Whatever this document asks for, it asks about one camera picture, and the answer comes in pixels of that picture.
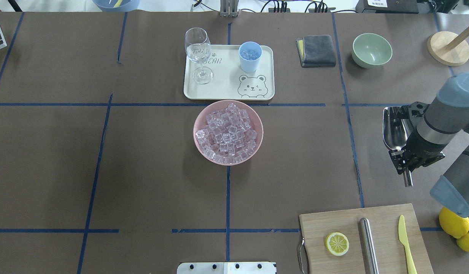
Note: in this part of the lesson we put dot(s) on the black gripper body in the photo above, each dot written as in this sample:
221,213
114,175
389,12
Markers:
420,149

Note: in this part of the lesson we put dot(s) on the metal ice scoop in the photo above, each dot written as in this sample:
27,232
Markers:
394,137

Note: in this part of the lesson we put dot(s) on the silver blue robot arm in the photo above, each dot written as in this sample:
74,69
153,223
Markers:
445,117

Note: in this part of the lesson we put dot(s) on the pink bowl of ice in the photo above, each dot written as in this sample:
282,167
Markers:
228,132

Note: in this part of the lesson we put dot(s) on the blue plastic cup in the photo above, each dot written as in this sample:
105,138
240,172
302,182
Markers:
250,54

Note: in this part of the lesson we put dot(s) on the wooden cutting board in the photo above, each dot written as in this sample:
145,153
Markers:
390,253

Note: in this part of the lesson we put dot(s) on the yellow plastic knife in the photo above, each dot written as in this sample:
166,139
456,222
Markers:
403,238

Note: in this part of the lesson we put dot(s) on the steel muddler black cap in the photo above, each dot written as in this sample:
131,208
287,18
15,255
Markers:
368,247

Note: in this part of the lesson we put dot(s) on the wooden stand round base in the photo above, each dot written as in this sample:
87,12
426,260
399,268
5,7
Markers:
449,48

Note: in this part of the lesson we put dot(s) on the green bowl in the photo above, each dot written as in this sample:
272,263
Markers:
370,51

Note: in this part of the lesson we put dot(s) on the lemon half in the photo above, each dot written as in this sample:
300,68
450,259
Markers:
337,243

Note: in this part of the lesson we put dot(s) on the grey folded cloth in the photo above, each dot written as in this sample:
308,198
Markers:
316,51

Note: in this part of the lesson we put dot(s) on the cream bear serving tray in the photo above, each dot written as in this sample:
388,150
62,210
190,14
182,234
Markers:
229,80

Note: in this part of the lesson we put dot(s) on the clear wine glass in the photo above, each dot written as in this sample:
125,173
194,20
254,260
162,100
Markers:
197,46

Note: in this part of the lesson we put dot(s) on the blue bowl with fork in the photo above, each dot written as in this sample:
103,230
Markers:
117,5

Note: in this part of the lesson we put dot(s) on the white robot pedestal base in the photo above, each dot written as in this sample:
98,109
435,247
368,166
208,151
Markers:
249,267

